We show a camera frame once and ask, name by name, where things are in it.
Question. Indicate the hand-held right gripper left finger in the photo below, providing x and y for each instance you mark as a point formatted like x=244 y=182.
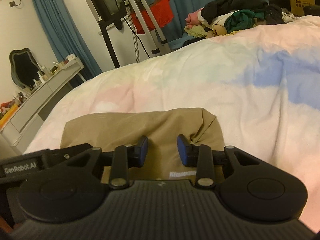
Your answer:
x=142 y=152

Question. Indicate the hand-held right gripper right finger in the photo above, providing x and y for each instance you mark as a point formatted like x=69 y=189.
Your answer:
x=182 y=152

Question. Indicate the tan hoodie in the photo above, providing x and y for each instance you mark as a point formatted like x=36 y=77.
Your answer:
x=162 y=122

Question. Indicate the pile of clothes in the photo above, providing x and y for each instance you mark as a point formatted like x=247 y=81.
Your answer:
x=237 y=5

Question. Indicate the orange box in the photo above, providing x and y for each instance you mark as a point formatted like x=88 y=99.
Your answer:
x=7 y=115

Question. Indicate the white dressing table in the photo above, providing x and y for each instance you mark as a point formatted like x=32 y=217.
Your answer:
x=37 y=105

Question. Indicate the pastel bed blanket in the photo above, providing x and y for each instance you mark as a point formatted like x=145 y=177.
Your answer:
x=225 y=80

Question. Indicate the group of cosmetic bottles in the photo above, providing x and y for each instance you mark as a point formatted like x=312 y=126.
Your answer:
x=42 y=75

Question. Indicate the wavy framed mirror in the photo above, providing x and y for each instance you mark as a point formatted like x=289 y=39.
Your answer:
x=23 y=70

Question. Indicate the red bag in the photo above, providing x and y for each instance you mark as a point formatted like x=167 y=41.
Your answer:
x=162 y=12

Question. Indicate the standing garment steamer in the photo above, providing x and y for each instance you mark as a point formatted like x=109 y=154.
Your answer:
x=136 y=7

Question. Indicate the narrow blue curtain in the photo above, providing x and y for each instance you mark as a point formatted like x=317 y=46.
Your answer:
x=57 y=25

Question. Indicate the wall socket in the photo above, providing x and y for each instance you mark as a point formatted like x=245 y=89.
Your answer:
x=12 y=4

